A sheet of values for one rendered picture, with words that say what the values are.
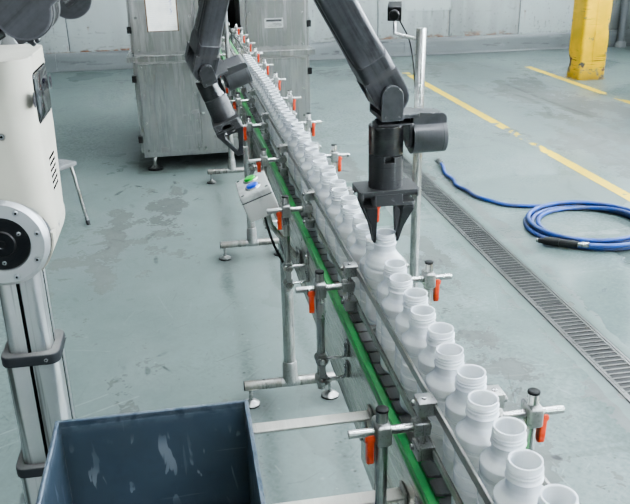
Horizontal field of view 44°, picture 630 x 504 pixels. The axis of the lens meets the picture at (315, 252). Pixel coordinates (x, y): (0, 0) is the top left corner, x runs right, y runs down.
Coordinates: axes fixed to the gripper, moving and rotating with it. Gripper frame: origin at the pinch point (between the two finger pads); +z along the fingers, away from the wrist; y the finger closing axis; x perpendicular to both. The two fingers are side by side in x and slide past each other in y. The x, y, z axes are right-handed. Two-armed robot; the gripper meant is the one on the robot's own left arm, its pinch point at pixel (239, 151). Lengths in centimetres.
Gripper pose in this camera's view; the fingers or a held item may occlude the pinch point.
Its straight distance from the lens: 192.8
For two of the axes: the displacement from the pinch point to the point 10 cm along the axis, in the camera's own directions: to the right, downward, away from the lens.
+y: -1.7, -3.7, 9.1
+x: -9.2, 4.0, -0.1
